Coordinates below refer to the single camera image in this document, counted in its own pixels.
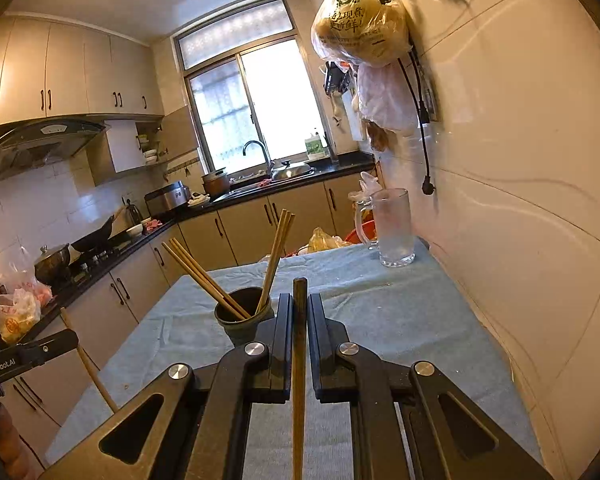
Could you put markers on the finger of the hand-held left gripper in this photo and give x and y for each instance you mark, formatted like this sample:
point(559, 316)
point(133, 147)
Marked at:
point(50, 345)

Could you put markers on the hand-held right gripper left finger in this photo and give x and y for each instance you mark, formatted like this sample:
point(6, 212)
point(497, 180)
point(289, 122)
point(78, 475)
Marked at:
point(280, 350)

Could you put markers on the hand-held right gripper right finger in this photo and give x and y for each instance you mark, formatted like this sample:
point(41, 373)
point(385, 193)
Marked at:
point(320, 350)

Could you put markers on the long wooden chopstick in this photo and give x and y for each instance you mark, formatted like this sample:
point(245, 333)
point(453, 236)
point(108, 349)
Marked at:
point(91, 365)
point(299, 410)

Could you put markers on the dark grey chopstick holder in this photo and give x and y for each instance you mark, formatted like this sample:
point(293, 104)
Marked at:
point(240, 327)

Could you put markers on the bunch of wooden chopsticks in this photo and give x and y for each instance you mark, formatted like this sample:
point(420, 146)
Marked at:
point(276, 250)

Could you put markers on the person's left hand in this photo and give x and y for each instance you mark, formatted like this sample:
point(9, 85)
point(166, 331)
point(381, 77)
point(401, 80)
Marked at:
point(10, 440)

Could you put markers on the plastic bag of food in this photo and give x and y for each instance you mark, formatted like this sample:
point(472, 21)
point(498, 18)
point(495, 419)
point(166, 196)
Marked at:
point(10, 310)

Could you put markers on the blue-grey tablecloth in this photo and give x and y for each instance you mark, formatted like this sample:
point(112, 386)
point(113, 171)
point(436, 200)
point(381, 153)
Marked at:
point(380, 320)

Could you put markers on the steel cooking pot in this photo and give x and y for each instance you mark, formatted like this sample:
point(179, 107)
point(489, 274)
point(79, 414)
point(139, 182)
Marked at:
point(52, 265)

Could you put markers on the beige lower kitchen cabinets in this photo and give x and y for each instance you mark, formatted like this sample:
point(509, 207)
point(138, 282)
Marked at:
point(130, 285)

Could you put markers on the beige kitchen cabinets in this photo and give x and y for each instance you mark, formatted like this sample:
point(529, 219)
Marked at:
point(130, 285)
point(65, 70)

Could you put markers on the yellow plastic bag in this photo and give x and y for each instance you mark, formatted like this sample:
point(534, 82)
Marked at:
point(325, 241)

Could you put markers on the black wok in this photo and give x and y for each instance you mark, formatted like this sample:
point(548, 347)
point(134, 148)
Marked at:
point(95, 240)

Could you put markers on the red plastic basin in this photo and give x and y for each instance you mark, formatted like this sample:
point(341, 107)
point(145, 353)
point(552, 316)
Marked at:
point(362, 236)

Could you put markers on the clear glass mug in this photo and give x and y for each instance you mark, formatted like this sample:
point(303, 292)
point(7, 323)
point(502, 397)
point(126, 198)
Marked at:
point(395, 230)

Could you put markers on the white bowl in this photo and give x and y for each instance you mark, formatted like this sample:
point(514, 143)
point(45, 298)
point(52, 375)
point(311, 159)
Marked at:
point(135, 231)

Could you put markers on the dark kettle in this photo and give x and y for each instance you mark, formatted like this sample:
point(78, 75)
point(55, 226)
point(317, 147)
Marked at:
point(134, 212)

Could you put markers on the white crumpled plastic bag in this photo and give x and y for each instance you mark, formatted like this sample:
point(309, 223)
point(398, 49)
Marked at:
point(367, 182)

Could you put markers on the brown clay pot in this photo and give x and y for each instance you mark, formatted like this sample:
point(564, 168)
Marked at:
point(215, 185)

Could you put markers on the steel pot lid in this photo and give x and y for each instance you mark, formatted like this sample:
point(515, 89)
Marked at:
point(290, 170)

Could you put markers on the silver rice cooker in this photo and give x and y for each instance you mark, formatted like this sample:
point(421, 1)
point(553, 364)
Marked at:
point(165, 200)

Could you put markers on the black kitchen countertop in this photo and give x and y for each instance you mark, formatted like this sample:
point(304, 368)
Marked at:
point(340, 162)

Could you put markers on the curved kitchen faucet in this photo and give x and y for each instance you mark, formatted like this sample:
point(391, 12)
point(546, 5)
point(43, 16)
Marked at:
point(269, 160)

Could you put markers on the grey range hood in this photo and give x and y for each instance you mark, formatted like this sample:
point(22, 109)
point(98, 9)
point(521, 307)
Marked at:
point(40, 145)

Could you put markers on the green label soap bottle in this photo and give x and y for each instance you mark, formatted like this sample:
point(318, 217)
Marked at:
point(314, 147)

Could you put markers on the brown hanging bundle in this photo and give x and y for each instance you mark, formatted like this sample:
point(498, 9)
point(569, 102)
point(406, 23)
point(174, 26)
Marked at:
point(377, 135)

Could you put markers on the kitchen window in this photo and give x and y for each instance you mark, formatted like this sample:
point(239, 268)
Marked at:
point(260, 100)

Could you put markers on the white hanging plastic bag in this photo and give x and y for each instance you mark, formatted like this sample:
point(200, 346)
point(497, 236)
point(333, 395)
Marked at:
point(385, 95)

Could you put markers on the dark hanging kitchen tool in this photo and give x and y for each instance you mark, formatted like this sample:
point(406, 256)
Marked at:
point(337, 77)

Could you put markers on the beige upper kitchen cabinets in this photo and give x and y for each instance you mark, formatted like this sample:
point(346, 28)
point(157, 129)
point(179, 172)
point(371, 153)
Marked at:
point(65, 70)

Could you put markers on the hanging bag of bread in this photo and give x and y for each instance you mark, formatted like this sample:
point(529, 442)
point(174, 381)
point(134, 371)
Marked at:
point(360, 30)

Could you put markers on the wall shelf with dishes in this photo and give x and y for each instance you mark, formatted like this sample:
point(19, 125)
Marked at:
point(150, 152)

